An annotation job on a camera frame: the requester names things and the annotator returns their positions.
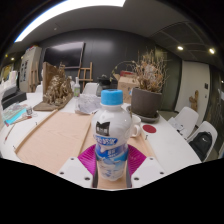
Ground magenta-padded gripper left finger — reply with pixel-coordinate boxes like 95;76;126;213
56;143;99;190

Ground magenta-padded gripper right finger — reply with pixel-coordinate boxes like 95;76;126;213
125;143;167;189

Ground white blue-capped drink bottle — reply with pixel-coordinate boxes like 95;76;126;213
90;88;133;182

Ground beige wooden-framed board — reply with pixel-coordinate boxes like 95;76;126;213
14;109;158;190

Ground flat round red coaster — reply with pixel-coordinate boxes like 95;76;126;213
142;124;158;134

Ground white mug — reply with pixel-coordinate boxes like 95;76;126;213
128;114;143;138

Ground grey plant saucer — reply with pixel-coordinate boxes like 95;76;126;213
128;111;161;124

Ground stack of papers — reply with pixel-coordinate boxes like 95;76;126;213
168;117;186;134

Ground black backpack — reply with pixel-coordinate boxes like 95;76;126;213
188;130;214;162

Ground white shell chair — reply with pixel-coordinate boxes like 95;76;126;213
186;120;218;163
82;82;100;97
168;106;200;139

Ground dried plant in grey pot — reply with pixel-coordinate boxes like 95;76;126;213
131;49;168;118

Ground small green bottle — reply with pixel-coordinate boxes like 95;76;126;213
73;76;82;98

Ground gold carved sculpture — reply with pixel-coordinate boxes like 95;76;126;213
33;61;74;112

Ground blue plastic pack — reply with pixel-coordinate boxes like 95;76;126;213
1;103;29;126

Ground grey spray bottle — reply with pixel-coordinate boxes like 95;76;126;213
96;83;104;98

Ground wooden figure sculpture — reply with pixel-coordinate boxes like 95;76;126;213
188;89;200;113

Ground cardboard box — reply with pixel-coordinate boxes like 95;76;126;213
113;73;141;104

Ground black box-shaped device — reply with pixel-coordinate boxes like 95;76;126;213
1;85;28;110

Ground black countertop appliance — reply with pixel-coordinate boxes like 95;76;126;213
96;74;113;98

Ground wooden easel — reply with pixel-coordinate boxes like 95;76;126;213
77;61;94;91

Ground white display board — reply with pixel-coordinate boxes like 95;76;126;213
18;45;43;93

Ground long ceiling strip light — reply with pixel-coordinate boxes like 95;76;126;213
13;0;127;44

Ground black wall screen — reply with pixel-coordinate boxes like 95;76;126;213
43;41;86;70

